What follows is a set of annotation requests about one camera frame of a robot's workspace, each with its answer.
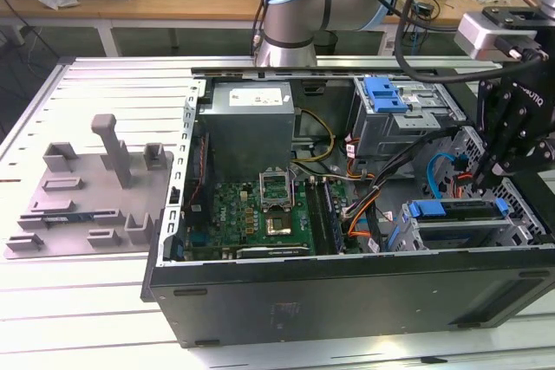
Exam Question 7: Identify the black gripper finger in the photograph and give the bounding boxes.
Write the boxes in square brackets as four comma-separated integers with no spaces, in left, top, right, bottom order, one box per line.
[472,79,511,191]
[483,138,555,191]

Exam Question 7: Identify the CPU socket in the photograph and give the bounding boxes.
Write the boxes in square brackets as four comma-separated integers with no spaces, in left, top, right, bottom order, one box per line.
[262,210,296,239]

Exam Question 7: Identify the black RAM slot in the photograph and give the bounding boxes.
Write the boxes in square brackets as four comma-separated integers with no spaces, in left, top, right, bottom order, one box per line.
[305,177,326,254]

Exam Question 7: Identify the grey power supply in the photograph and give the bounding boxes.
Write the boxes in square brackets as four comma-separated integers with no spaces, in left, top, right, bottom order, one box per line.
[197,81,297,185]

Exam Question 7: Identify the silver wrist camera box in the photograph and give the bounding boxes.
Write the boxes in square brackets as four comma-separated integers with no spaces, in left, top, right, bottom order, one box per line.
[454,5,545,62]

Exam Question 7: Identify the black PC case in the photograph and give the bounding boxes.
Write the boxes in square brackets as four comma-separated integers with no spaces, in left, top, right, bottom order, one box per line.
[140,65,555,349]

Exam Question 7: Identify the black graphics card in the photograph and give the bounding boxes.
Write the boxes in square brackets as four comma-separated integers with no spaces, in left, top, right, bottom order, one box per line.
[236,244,312,258]

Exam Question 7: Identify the blue plastic drive latch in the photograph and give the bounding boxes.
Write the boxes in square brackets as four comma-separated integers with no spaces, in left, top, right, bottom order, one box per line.
[363,77,411,114]

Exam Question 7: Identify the metal socket cover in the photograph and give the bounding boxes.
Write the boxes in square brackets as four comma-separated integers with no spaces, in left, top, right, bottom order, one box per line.
[258,168,295,211]

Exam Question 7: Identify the grey parts rack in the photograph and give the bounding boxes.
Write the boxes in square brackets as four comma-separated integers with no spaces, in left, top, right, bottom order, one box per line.
[3,113,175,261]

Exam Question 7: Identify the black case fan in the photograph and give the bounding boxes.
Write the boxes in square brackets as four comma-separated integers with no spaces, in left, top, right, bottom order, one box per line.
[185,130,217,232]

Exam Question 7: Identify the black RAM stick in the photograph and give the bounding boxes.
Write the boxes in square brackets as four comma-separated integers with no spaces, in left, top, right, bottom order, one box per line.
[323,179,346,253]

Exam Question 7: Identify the yellow and black wire bundle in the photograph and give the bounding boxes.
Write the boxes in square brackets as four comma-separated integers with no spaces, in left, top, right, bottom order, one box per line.
[290,107,378,183]

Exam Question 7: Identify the grey disk bay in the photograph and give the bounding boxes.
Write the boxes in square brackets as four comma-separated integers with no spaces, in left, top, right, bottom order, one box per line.
[401,198,537,252]

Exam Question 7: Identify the thin black hanging cable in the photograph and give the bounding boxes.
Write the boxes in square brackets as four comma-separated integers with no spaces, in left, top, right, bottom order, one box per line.
[250,0,283,57]

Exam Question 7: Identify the grey optical drive cage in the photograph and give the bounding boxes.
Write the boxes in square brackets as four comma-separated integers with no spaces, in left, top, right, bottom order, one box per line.
[349,75,468,163]

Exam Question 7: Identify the hard disk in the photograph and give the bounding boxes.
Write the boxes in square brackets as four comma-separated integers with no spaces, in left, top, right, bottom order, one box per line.
[388,198,511,254]

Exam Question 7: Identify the thick black camera cable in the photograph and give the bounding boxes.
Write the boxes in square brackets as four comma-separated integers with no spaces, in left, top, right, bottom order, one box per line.
[393,0,506,84]

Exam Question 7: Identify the green motherboard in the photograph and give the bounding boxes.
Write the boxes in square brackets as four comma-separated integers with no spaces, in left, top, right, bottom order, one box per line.
[184,166,361,261]

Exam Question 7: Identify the blue wire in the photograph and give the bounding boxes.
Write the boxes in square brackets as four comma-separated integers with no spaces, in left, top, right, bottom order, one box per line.
[427,151,468,200]

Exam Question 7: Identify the orange wire with black plug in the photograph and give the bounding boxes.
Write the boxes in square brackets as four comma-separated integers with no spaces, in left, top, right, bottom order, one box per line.
[445,170,476,201]

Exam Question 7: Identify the black sleeved wire bundle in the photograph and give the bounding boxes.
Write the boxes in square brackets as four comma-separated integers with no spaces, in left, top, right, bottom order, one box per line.
[344,125,460,219]

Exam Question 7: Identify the dark RAM stick with label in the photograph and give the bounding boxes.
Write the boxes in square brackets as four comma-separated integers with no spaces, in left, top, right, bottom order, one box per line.
[41,212,95,223]

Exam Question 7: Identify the orange flat wire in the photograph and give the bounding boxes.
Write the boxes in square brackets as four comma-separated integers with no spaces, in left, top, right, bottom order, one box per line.
[345,203,372,240]

